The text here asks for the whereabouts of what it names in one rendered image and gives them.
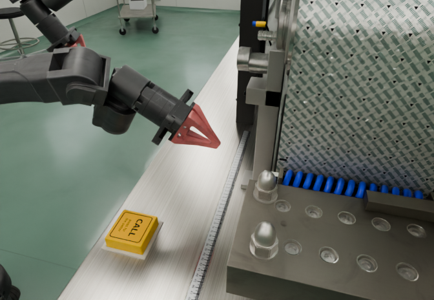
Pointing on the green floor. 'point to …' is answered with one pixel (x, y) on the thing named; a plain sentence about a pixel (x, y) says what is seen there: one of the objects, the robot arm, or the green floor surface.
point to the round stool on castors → (16, 34)
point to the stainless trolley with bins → (137, 7)
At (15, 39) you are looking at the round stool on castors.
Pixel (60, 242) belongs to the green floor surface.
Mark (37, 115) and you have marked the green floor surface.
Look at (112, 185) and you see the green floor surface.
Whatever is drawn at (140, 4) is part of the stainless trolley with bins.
